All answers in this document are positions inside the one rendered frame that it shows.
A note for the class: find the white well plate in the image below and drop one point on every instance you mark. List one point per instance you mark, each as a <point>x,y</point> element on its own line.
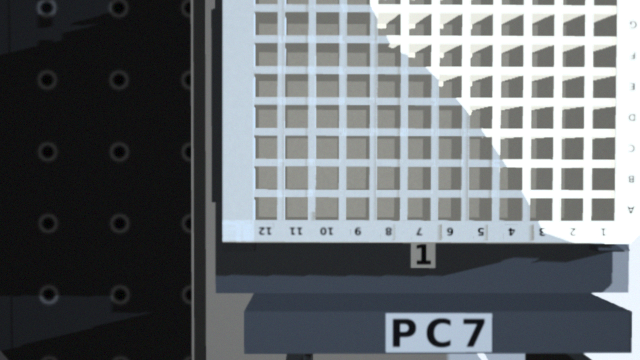
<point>336,177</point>

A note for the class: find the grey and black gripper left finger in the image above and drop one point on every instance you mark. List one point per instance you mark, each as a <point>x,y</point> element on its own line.
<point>299,357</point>

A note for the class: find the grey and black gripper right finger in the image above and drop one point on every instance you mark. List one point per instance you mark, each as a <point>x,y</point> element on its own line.
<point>567,356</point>

